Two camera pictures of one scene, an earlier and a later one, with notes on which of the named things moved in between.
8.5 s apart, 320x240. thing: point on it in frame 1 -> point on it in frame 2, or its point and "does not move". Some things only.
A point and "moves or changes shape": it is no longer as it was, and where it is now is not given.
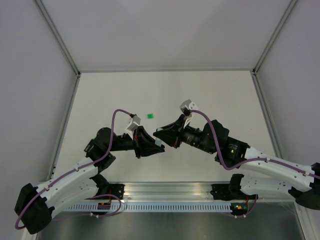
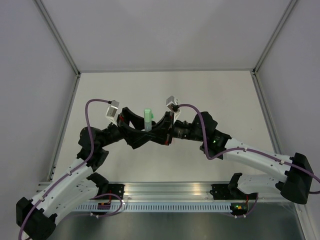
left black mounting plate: (117, 190) does not move
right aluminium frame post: (256, 83) does not move
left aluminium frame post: (76, 72) does not move
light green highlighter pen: (158, 142) moves or changes shape
